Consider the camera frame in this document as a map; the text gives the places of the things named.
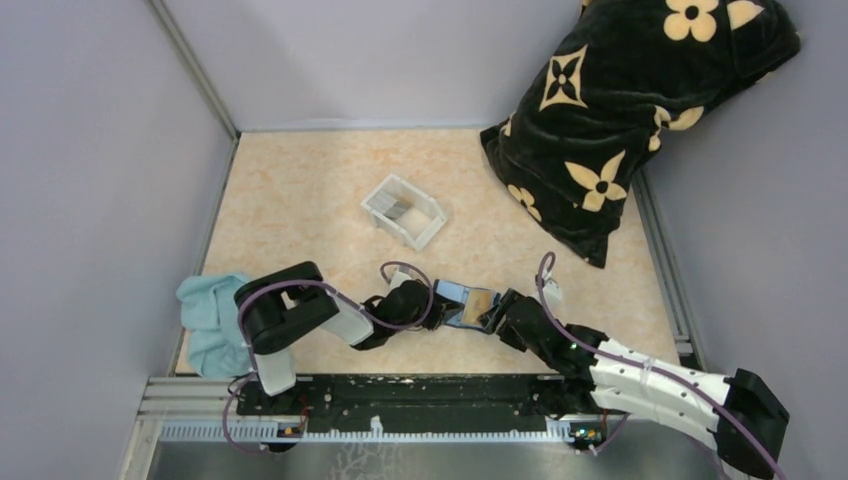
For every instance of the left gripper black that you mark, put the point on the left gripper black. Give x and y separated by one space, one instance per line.
440 312

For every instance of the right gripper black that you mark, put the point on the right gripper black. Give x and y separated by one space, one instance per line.
492 318

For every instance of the gold credit card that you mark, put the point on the gold credit card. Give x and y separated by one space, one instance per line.
478 303

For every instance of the navy blue card holder wallet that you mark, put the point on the navy blue card holder wallet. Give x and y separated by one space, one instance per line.
456 294

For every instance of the white plastic card box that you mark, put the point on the white plastic card box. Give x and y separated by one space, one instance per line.
420 224

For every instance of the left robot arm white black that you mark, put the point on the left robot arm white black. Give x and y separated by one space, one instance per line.
277 310

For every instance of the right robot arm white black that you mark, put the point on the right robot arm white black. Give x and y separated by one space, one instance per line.
738 417

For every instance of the grey card stack in box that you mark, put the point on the grey card stack in box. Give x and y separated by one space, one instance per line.
388 205

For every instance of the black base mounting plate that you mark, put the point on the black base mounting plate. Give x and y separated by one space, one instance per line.
419 404

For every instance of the light blue cloth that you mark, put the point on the light blue cloth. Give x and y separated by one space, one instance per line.
216 347

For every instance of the black floral patterned pillow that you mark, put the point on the black floral patterned pillow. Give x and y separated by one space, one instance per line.
596 111

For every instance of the aluminium side rail right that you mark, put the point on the aluminium side rail right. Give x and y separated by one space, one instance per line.
671 288

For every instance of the aluminium front rail frame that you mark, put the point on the aluminium front rail frame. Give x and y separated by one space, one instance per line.
206 409

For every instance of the aluminium corner post left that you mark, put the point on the aluminium corner post left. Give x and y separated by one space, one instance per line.
192 64

